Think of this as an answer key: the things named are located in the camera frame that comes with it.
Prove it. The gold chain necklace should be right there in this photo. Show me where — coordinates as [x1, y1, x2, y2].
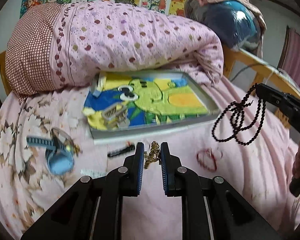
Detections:
[143, 141, 162, 170]

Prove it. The blue bag with cloth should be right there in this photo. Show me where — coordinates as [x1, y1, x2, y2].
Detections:
[184, 0, 267, 58]

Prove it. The black bead necklace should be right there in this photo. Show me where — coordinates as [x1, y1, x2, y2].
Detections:
[211, 84, 267, 146]

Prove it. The wooden bed frame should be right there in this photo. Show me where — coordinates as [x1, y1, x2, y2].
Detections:
[0, 44, 300, 128]

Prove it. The white hair clip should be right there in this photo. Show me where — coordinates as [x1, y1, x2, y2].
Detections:
[81, 168, 106, 179]

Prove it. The silver hair comb clip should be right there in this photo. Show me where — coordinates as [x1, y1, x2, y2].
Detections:
[101, 103, 130, 129]

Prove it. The blue smart watch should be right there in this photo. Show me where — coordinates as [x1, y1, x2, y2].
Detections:
[26, 127, 75, 176]

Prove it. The pink dotted rolled quilt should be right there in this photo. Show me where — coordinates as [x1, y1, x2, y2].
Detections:
[5, 1, 224, 97]

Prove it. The pink floral bed sheet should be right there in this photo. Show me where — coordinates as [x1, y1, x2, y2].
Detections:
[0, 78, 300, 239]

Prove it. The grey tray with frog towel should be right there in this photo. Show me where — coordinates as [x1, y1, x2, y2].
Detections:
[83, 70, 220, 139]

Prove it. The red string bracelet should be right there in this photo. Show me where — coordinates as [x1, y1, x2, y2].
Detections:
[196, 148, 222, 172]

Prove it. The black hair clip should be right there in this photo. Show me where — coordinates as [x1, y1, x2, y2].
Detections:
[107, 144, 135, 158]

